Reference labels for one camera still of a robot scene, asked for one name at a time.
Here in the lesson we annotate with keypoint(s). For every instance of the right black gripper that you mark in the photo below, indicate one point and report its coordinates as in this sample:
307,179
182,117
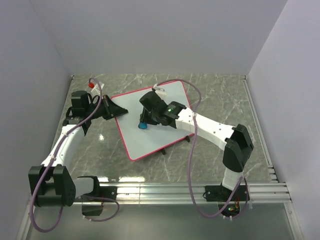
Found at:
144,118

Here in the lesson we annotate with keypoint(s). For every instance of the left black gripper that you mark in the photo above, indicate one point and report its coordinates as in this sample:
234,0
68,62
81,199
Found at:
111,109

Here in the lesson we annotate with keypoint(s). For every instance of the blue whiteboard eraser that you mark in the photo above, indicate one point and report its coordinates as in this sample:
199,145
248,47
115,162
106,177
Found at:
143,125

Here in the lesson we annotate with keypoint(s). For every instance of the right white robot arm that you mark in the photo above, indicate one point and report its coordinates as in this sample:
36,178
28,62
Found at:
235,141

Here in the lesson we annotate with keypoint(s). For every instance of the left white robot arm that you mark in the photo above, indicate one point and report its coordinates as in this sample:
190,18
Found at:
54,169

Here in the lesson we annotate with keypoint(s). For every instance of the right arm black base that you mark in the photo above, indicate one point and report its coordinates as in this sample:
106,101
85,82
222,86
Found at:
220,194

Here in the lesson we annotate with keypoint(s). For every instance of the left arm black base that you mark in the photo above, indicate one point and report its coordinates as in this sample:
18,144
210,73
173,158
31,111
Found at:
93,204

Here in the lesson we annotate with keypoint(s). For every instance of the black whiteboard stand foot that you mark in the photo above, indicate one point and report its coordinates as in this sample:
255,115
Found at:
163,151

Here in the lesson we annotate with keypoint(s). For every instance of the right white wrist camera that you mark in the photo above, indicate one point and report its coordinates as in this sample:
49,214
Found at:
159,91

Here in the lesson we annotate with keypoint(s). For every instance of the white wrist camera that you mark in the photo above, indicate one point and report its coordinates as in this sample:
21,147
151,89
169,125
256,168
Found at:
95,89
159,91

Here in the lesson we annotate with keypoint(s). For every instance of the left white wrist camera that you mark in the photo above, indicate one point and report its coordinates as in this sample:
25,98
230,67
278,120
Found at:
95,89

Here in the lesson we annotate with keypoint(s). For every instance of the aluminium front rail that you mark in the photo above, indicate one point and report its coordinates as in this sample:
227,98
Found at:
162,194

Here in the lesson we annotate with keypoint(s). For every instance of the aluminium rail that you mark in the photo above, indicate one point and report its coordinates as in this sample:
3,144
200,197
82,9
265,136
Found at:
162,194
270,166

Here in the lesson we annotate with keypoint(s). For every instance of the aluminium right side rail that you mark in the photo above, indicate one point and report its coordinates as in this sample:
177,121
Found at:
270,166

